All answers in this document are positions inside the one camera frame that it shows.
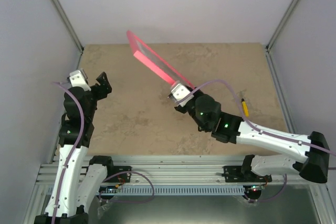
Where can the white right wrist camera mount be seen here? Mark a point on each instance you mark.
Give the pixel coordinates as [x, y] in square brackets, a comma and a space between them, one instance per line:
[180, 94]

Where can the aluminium corner post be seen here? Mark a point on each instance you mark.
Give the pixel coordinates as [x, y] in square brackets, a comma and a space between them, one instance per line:
[285, 18]
[64, 18]

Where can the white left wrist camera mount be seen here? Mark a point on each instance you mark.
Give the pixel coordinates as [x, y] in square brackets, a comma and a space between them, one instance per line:
[78, 78]

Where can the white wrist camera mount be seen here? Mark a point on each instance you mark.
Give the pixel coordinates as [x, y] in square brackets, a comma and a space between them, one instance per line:
[180, 94]
[78, 78]

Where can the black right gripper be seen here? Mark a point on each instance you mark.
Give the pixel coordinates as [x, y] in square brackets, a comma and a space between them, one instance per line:
[199, 93]

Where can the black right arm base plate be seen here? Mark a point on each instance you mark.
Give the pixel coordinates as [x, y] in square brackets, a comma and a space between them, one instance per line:
[234, 174]

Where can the metal sheet front panel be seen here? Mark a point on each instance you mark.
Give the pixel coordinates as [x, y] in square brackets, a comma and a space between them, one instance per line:
[294, 204]

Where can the aluminium corner post right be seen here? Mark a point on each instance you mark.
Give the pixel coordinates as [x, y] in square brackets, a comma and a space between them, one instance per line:
[285, 18]

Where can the yellow black pen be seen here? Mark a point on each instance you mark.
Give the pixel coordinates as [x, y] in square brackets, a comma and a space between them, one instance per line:
[245, 108]

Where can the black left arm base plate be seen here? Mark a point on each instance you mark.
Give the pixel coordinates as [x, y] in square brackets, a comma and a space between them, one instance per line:
[118, 174]

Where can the aluminium rail front beam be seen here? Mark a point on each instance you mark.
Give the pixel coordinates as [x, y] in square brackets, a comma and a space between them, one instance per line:
[171, 169]

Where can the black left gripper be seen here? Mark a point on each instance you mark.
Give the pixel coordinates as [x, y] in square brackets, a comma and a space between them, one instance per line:
[105, 85]

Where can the aluminium corner post left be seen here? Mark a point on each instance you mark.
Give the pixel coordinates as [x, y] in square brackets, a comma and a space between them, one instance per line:
[64, 18]

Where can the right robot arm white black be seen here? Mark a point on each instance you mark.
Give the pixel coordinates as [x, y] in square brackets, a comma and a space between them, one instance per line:
[236, 130]

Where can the grey slotted cable duct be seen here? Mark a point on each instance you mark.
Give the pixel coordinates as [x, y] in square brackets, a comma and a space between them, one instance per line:
[176, 190]

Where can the pink picture frame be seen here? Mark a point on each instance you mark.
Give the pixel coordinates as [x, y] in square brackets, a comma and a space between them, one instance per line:
[155, 64]

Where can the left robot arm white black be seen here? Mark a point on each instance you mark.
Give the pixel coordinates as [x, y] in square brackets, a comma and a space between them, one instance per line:
[71, 197]

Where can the aluminium side rail right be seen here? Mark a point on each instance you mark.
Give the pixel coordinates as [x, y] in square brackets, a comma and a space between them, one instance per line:
[278, 90]

